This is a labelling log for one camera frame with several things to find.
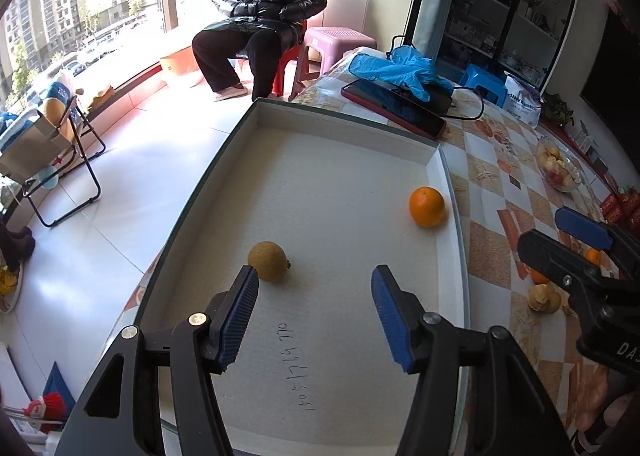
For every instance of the brown round fruit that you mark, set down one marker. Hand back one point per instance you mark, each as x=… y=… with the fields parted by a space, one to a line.
x=268 y=261

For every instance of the blue plastic stool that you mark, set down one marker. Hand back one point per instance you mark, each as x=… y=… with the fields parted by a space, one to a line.
x=482 y=75

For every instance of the black folding chair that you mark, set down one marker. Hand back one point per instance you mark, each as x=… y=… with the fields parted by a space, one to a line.
x=82 y=135

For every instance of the dark wall screen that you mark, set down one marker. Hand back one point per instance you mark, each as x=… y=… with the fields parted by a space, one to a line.
x=620 y=75

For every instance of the red brush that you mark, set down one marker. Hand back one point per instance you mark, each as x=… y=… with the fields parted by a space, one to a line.
x=47 y=408

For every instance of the red plastic chair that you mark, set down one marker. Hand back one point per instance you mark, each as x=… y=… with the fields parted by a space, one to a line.
x=285 y=70

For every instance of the purple plastic stool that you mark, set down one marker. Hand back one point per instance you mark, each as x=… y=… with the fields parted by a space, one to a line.
x=335 y=38

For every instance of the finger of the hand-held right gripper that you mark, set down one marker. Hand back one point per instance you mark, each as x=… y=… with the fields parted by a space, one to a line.
x=550 y=256
x=582 y=228

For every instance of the red gift boxes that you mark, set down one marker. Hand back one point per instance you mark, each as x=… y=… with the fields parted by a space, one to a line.
x=620 y=206

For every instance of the potted green plant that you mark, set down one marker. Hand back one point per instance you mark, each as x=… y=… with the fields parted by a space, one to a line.
x=557 y=110

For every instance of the white blue packet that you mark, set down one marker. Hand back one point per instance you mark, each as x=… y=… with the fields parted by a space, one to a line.
x=55 y=88

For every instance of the dried yellow husk fruit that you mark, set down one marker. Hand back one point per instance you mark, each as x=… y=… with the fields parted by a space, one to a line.
x=544 y=298

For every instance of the brown paper bag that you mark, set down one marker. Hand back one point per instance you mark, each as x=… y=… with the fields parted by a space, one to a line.
x=30 y=145

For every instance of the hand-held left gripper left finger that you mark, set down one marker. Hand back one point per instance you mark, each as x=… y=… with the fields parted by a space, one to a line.
x=240 y=321

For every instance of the phone in red case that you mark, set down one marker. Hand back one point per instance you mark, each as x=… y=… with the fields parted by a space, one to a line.
x=395 y=108

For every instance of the white cardboard box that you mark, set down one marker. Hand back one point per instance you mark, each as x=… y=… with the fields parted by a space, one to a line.
x=325 y=175

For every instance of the blue rubber gloves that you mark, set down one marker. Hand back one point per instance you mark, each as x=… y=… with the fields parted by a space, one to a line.
x=400 y=68

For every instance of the small orange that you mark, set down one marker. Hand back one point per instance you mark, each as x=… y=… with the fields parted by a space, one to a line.
x=593 y=256

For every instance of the white plastic bag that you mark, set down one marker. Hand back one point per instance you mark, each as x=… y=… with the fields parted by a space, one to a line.
x=522 y=105

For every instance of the patterned tablecloth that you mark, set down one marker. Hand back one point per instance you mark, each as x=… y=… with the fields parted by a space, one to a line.
x=500 y=246

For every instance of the black power bank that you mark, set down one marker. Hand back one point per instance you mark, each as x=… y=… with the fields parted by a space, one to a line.
x=440 y=100

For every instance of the glass fruit bowl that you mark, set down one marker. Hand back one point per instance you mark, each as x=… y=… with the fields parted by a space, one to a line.
x=560 y=170

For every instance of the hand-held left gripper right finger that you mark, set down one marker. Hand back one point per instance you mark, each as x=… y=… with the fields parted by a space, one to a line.
x=392 y=321

